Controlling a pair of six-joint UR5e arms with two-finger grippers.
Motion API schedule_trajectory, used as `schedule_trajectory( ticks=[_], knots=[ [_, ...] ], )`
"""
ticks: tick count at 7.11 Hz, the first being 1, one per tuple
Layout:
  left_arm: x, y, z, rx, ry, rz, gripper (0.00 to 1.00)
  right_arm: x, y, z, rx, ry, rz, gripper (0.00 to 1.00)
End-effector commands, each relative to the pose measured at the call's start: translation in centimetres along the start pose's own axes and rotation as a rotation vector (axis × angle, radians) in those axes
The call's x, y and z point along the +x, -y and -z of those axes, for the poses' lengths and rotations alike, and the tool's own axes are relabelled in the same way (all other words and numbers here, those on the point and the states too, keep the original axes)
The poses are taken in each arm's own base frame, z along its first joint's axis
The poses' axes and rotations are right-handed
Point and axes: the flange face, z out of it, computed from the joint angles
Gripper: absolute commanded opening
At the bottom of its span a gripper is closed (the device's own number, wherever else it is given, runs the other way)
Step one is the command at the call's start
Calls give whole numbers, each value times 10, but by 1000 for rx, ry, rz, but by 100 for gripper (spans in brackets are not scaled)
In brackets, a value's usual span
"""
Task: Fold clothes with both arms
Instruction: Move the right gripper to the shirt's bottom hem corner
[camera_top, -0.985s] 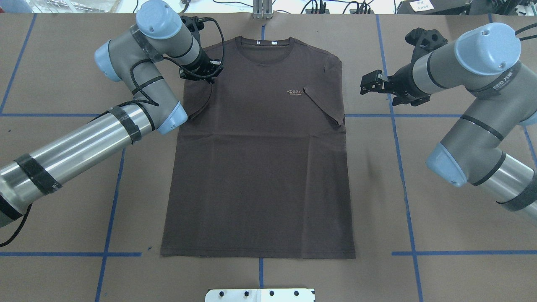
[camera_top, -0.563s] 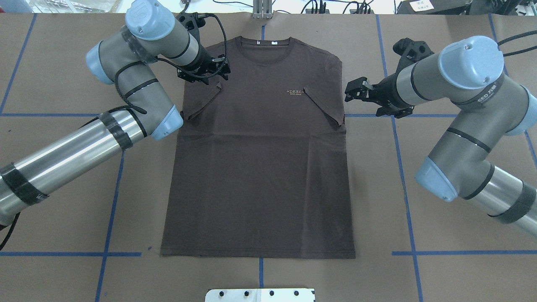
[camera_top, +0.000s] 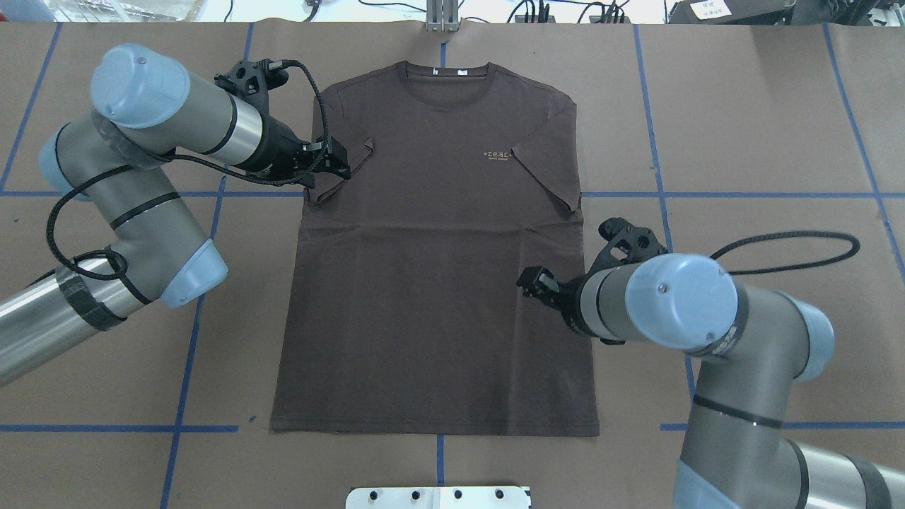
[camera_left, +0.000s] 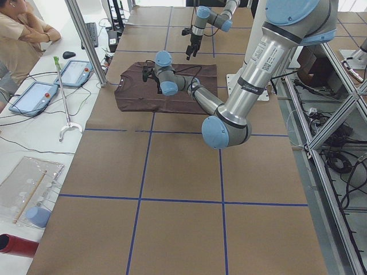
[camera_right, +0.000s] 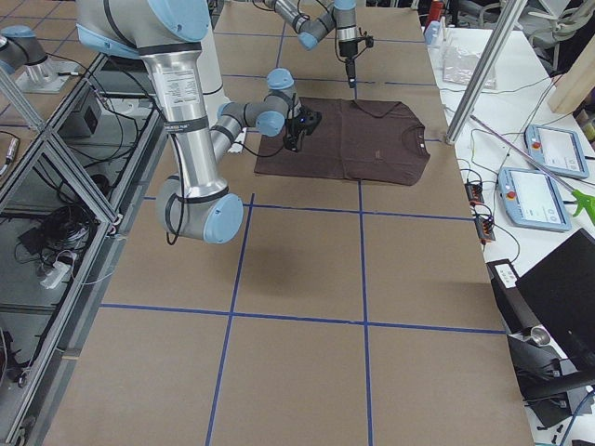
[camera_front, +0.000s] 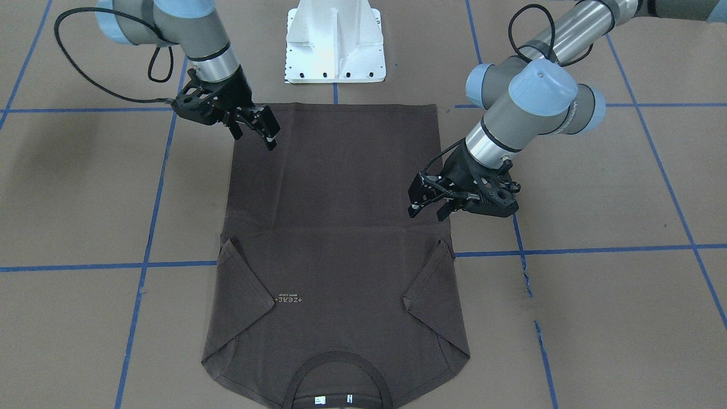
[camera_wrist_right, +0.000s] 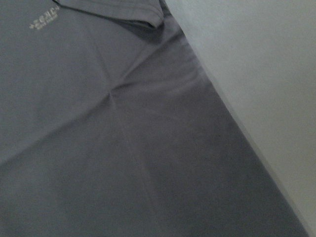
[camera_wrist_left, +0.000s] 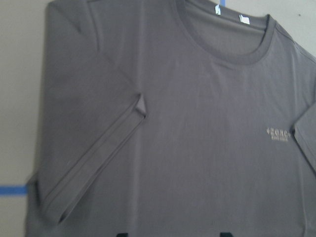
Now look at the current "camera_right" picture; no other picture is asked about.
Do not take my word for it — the far blue teach pendant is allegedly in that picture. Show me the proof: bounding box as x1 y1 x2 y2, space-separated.
524 125 589 179

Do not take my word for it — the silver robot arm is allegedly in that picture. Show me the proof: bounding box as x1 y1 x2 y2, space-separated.
252 0 374 89
77 1 311 244

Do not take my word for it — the aluminium frame post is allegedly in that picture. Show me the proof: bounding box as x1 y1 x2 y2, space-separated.
445 0 527 144

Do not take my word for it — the black monitor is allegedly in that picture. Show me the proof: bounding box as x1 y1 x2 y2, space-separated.
517 229 594 370

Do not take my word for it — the aluminium frame cabinet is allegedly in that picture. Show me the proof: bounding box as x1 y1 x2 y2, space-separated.
1 56 165 445

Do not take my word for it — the blue teach pendant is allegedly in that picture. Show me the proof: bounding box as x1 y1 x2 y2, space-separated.
524 125 589 179
497 167 572 232

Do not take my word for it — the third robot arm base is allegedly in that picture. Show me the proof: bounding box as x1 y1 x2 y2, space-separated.
1 25 81 94

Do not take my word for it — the green grabber tool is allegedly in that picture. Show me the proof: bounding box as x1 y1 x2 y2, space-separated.
469 114 595 223

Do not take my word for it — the dark brown t-shirt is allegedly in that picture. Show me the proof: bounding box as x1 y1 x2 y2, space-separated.
254 97 430 186

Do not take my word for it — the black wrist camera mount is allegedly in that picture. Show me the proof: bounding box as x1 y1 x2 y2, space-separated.
296 106 323 136
354 28 375 59

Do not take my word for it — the near blue teach pendant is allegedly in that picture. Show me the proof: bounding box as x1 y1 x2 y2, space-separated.
497 167 572 232

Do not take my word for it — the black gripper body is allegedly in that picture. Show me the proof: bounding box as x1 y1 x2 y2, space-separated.
338 40 358 64
283 105 309 150

